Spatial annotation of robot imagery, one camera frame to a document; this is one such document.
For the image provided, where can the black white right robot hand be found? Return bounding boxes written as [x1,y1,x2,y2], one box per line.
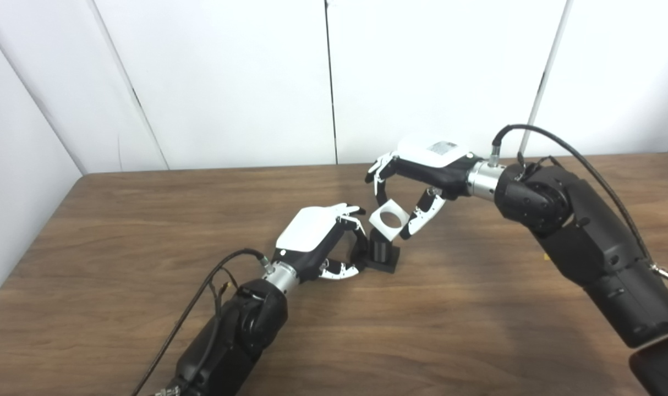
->
[365,134,481,241]

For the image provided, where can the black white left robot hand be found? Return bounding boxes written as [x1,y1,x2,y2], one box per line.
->
[272,203,368,282]

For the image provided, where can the white square piece with hole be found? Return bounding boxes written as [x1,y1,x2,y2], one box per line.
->
[369,201,410,241]

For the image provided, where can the black peg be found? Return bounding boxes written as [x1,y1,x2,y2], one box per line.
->
[362,227,401,274]

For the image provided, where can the thin right arm wire bundle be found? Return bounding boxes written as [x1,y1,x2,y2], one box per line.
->
[517,153,563,172]

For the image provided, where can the thin arm wire bundle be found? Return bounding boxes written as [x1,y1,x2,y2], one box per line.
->
[210,268,239,314]
[517,153,563,172]

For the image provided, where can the thin left arm wire bundle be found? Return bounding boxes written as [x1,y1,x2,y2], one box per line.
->
[210,268,239,314]

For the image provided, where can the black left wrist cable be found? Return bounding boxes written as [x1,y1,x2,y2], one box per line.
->
[130,249,272,396]

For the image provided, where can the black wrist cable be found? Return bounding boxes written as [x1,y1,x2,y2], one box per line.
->
[491,124,668,288]
[130,249,272,396]

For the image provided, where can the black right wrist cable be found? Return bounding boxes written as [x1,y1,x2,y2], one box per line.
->
[491,124,668,288]

